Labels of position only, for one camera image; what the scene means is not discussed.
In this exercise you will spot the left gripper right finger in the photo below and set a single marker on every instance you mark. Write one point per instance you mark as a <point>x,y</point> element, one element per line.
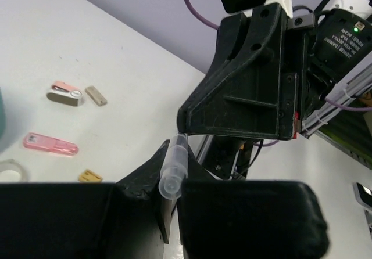
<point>249,219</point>

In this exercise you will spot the small yellow eraser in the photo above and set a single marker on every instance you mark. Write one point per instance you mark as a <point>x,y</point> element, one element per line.
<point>89,176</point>

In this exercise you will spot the grey eraser block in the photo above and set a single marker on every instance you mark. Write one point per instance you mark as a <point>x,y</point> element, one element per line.
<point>96,96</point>

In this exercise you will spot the teal round compartment organizer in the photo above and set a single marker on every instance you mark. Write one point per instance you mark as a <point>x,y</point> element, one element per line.
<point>2,116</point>

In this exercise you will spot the aluminium rail left edge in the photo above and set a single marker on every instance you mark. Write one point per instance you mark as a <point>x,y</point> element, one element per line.
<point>345,121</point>

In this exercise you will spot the pink and grey stapler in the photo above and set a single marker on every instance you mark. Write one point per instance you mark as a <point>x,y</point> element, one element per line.
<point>63,93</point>

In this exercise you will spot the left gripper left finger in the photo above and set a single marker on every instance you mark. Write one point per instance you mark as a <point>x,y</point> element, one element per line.
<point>125,219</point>

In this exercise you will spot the pink translucent correction tape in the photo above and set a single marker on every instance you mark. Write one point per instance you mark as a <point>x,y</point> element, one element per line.
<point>49,144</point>

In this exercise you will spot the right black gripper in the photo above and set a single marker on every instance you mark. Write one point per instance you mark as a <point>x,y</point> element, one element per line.
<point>256,86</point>

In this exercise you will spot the clear tape roll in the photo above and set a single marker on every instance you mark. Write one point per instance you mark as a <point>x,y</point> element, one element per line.
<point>13,165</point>

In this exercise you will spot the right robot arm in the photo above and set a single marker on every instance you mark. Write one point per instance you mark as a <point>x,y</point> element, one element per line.
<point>341,40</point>

